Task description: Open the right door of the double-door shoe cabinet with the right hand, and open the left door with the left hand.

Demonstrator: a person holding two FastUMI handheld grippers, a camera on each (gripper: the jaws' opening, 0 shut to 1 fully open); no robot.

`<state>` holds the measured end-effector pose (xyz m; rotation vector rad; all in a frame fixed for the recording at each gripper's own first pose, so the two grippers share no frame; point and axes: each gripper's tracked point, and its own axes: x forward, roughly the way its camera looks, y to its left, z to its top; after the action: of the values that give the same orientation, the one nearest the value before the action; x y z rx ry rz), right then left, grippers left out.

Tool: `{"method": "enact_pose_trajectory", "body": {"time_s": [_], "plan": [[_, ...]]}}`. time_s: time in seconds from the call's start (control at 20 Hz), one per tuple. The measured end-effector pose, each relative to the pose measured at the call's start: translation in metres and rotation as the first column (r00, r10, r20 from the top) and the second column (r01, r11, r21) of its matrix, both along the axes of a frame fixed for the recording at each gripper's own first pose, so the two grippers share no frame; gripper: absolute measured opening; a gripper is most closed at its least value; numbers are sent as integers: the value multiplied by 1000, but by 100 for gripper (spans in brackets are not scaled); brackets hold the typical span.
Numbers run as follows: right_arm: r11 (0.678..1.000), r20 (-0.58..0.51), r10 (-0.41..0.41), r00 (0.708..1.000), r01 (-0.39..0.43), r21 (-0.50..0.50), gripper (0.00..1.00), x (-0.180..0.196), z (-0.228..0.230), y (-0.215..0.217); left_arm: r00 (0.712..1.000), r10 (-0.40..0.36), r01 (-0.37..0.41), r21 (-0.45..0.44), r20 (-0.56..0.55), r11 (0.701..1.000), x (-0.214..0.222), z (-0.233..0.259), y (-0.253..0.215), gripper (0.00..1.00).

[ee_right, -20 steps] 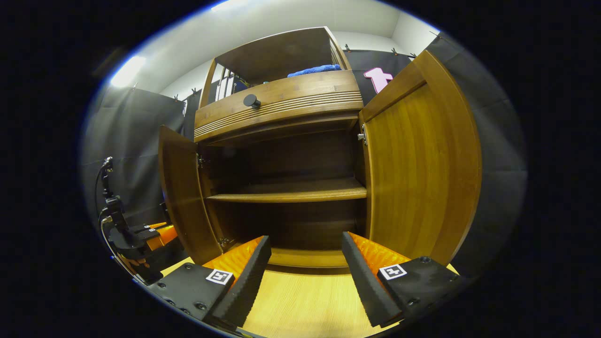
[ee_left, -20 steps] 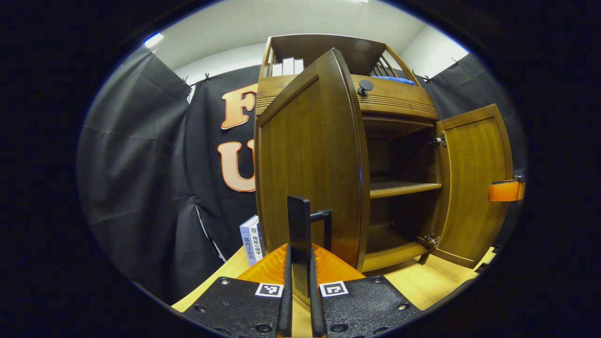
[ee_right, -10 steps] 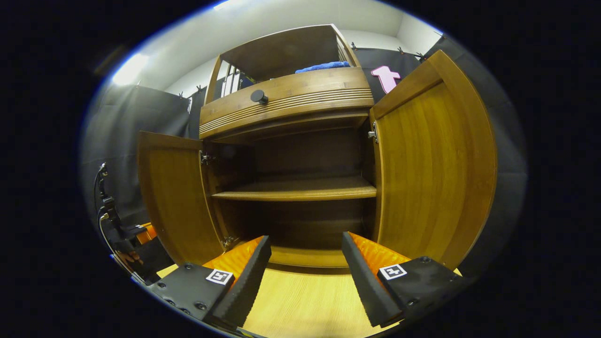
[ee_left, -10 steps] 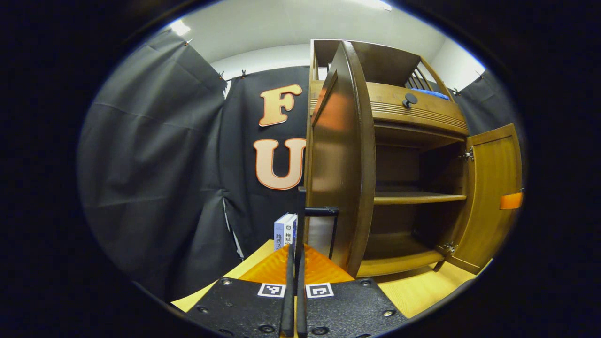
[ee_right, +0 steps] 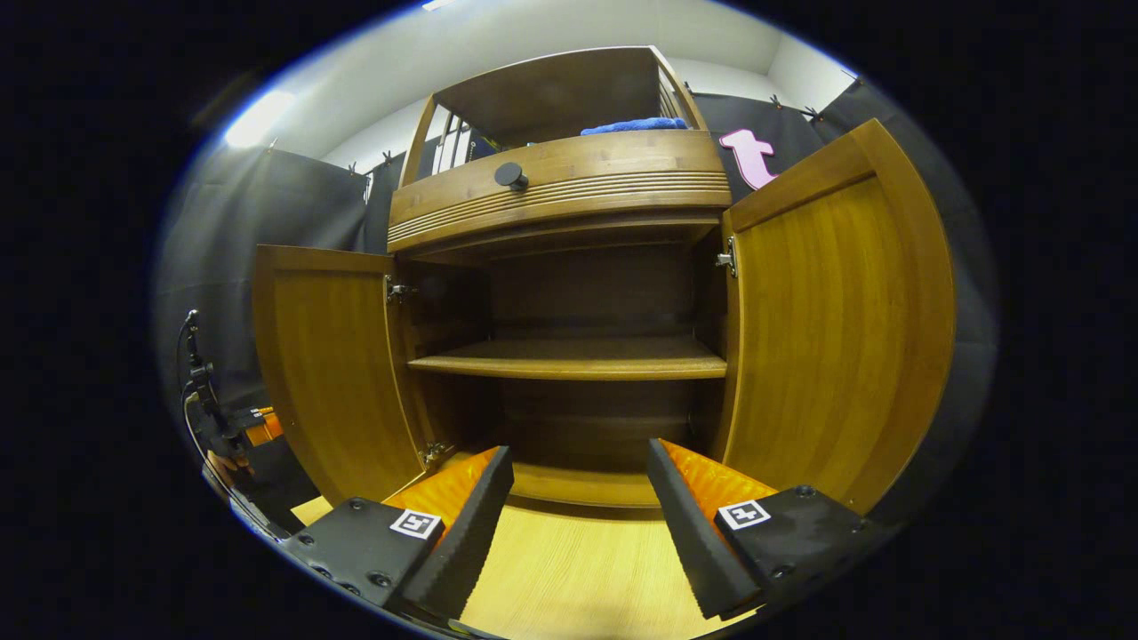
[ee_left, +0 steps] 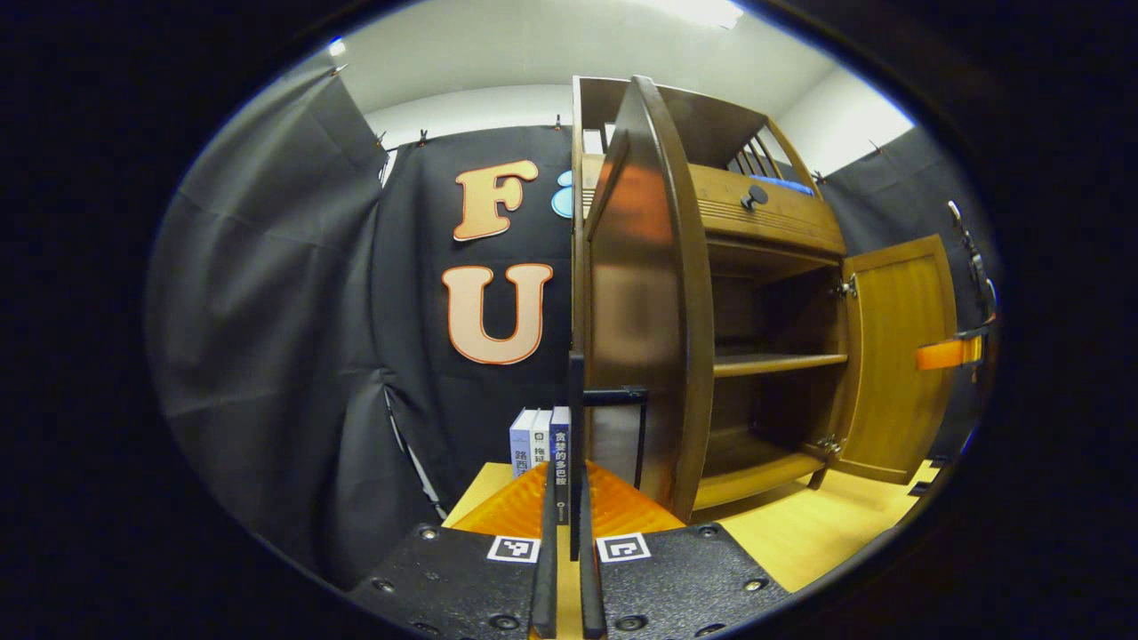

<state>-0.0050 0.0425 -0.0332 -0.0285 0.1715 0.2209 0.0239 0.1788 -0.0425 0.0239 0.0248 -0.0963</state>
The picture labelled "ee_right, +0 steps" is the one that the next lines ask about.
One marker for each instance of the round black drawer knob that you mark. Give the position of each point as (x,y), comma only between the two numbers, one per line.
(511,175)

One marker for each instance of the black backdrop cloth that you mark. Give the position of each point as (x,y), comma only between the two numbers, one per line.
(302,204)

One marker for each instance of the wooden inner shelf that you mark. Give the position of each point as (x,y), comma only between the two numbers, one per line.
(569,358)

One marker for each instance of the metal door hinge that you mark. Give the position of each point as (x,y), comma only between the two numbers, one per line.
(400,290)
(727,258)
(436,454)

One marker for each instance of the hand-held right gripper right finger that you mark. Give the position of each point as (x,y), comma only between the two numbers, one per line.
(689,524)

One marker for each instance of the wooden ribbed drawer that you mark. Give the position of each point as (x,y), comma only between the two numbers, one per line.
(605,178)

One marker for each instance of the blue folded towel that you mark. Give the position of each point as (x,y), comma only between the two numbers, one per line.
(636,126)

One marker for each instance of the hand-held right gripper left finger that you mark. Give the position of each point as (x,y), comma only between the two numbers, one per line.
(467,542)

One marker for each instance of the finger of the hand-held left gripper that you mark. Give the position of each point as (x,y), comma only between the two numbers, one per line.
(253,412)
(267,428)

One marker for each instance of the wooden cabinet door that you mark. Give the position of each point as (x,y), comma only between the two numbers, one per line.
(338,373)
(827,338)

